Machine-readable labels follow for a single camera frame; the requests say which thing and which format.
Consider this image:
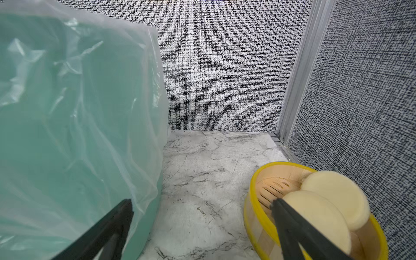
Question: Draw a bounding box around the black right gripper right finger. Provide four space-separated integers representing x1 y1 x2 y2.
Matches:
271 198 351 260

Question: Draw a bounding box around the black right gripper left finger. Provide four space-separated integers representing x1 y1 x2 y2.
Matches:
53 199 134 260

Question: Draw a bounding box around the pale round bun, front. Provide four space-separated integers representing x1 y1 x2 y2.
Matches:
283 190 352 255

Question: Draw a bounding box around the pale round bun,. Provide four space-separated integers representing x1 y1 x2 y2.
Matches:
301 171 371 231
283 190 352 255

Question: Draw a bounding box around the yellow bamboo steamer basket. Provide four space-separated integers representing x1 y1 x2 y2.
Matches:
244 161 388 260

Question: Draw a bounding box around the pale round bun, rear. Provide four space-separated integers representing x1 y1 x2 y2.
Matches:
301 171 371 231

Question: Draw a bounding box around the green trash bin with liner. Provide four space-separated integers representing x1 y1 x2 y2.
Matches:
1 1 169 260

